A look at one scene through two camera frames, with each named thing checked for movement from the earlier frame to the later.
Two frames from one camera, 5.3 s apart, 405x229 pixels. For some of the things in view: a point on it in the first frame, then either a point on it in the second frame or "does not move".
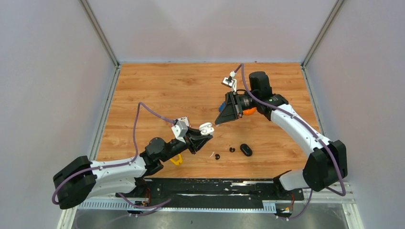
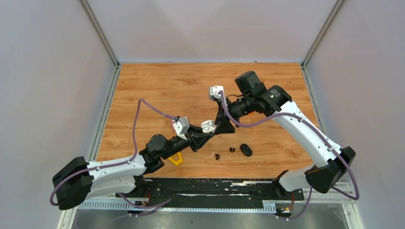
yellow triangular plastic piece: (177, 162) does not move
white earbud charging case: (206, 129) does not move
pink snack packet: (184, 119) -> (172, 122)
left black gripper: (197, 140) does not move
